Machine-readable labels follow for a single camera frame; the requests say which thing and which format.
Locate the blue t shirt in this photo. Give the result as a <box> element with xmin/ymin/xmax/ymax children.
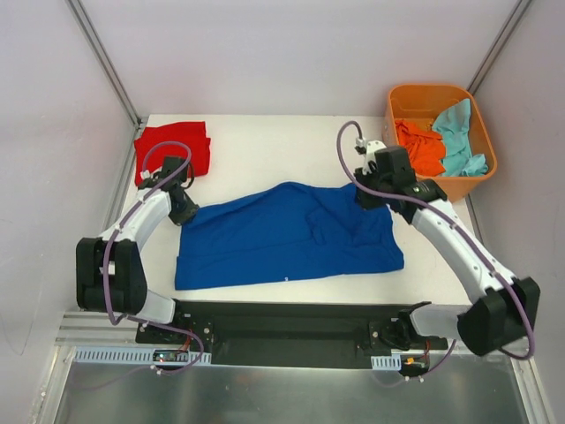
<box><xmin>174</xmin><ymin>182</ymin><xmax>404</xmax><ymax>291</ymax></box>

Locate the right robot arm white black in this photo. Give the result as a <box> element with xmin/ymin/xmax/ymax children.
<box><xmin>354</xmin><ymin>137</ymin><xmax>540</xmax><ymax>359</ymax></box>

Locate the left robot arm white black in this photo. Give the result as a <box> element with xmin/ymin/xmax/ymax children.
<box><xmin>76</xmin><ymin>156</ymin><xmax>199</xmax><ymax>344</ymax></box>

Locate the folded red t shirt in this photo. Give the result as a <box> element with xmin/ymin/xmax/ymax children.
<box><xmin>133</xmin><ymin>121</ymin><xmax>211</xmax><ymax>186</ymax></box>

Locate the orange t shirt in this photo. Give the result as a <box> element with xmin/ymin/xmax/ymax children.
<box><xmin>395</xmin><ymin>119</ymin><xmax>446</xmax><ymax>177</ymax></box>

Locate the orange plastic bin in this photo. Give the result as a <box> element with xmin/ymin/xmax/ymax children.
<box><xmin>382</xmin><ymin>84</ymin><xmax>498</xmax><ymax>201</ymax></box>

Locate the teal t shirt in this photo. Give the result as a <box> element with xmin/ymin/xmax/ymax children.
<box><xmin>432</xmin><ymin>98</ymin><xmax>488</xmax><ymax>177</ymax></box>

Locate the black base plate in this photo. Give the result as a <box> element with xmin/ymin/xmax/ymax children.
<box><xmin>135</xmin><ymin>300</ymin><xmax>448</xmax><ymax>369</ymax></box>

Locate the left aluminium frame post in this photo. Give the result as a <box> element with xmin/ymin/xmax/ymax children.
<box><xmin>65</xmin><ymin>0</ymin><xmax>143</xmax><ymax>128</ymax></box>

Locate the aluminium frame post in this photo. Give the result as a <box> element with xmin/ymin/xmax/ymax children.
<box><xmin>65</xmin><ymin>0</ymin><xmax>143</xmax><ymax>128</ymax></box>
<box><xmin>467</xmin><ymin>0</ymin><xmax>534</xmax><ymax>95</ymax></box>

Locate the right grey cable duct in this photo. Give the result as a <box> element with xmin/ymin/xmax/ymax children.
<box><xmin>371</xmin><ymin>354</ymin><xmax>403</xmax><ymax>371</ymax></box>

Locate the grey cable duct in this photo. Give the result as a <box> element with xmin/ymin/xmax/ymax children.
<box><xmin>371</xmin><ymin>354</ymin><xmax>403</xmax><ymax>371</ymax></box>
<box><xmin>74</xmin><ymin>346</ymin><xmax>212</xmax><ymax>367</ymax></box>

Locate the aluminium rail front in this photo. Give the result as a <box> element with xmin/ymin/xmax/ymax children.
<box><xmin>56</xmin><ymin>308</ymin><xmax>531</xmax><ymax>354</ymax></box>

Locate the left grey cable duct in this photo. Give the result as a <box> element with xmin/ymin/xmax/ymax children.
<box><xmin>74</xmin><ymin>346</ymin><xmax>212</xmax><ymax>367</ymax></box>

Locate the right aluminium frame post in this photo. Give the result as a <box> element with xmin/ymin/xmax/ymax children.
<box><xmin>467</xmin><ymin>0</ymin><xmax>534</xmax><ymax>95</ymax></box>

